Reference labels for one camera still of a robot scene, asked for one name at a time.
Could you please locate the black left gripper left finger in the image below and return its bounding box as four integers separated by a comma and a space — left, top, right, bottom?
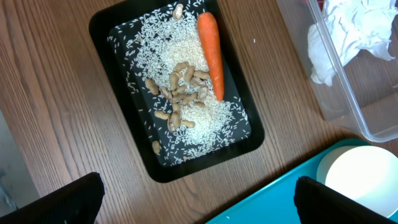
1, 172, 105, 224

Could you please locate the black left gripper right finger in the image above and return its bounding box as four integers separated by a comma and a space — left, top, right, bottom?
294, 176, 396, 224

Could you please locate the white bowl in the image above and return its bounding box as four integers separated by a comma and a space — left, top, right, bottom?
316, 146, 397, 218

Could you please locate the white napkin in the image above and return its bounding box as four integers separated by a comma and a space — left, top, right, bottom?
307, 0, 397, 86

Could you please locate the red snack wrapper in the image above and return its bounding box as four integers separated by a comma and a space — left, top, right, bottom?
317, 0, 325, 11

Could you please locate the black food waste tray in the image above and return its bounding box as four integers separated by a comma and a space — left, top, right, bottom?
88, 0, 265, 183

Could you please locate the teal plastic tray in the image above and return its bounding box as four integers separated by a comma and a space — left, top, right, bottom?
205, 138, 398, 224

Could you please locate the clear plastic bin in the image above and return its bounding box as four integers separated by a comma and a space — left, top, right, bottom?
277, 0, 397, 142

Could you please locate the pile of peanuts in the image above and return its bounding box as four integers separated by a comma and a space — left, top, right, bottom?
136, 3, 215, 157

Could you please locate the pile of rice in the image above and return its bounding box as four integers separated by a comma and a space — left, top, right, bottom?
107, 1, 251, 167

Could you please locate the orange carrot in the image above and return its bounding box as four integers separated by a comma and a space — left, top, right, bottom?
197, 12, 224, 101

